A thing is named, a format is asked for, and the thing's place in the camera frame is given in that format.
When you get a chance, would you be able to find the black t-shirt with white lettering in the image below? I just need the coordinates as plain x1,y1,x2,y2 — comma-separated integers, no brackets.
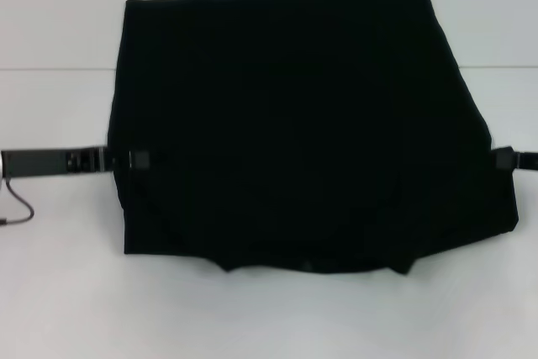
108,0,520,276

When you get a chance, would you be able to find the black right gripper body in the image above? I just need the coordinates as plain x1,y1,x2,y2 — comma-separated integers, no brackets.
511,150,538,173

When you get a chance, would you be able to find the grey left gripper cable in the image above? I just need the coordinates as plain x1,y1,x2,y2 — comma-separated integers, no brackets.
0,177,35,226

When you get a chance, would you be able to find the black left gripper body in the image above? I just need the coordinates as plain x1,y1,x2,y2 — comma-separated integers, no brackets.
1,145,107,177

